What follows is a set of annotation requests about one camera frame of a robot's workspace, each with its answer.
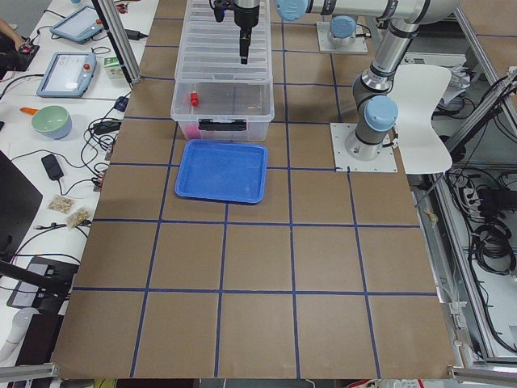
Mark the snack bag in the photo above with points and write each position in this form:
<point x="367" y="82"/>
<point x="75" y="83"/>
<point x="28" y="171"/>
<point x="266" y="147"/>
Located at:
<point x="61" y="204"/>
<point x="80" y="217"/>

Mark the green bowl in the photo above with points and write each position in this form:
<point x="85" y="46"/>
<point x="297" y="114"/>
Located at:
<point x="53" y="122"/>

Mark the white chair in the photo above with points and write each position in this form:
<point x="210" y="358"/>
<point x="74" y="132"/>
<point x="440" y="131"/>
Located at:
<point x="417" y="90"/>

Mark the teach pendant far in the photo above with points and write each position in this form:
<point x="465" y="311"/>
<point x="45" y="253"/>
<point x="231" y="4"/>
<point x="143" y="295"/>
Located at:
<point x="80" y="26"/>

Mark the black power adapter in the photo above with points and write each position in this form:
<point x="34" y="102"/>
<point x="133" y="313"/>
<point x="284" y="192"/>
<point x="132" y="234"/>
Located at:
<point x="52" y="167"/>

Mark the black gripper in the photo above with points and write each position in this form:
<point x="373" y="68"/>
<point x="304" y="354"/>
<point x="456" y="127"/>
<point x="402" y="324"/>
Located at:
<point x="244" y="17"/>

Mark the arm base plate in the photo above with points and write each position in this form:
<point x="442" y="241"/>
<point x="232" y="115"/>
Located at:
<point x="354" y="44"/>
<point x="352" y="155"/>

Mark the red block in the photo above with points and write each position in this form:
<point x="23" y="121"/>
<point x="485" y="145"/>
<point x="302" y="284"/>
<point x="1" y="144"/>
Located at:
<point x="194" y="99"/>

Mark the blue plastic tray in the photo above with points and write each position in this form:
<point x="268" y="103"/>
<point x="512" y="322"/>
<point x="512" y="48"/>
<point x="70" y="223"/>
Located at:
<point x="226" y="171"/>

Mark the teach pendant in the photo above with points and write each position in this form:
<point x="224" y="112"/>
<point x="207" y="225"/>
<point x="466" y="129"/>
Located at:
<point x="68" y="75"/>
<point x="80" y="26"/>

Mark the clear plastic storage box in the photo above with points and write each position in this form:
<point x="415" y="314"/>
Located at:
<point x="227" y="111"/>

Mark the teach pendant near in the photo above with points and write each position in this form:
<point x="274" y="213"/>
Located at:
<point x="68" y="75"/>

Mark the orange toy carrot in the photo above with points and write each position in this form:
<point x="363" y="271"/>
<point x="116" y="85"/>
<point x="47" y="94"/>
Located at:
<point x="29" y="111"/>

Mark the aluminium frame post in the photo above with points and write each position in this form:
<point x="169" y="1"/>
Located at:
<point x="117" y="35"/>

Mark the green white carton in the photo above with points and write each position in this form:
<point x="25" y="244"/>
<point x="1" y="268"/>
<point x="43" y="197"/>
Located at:
<point x="112" y="68"/>

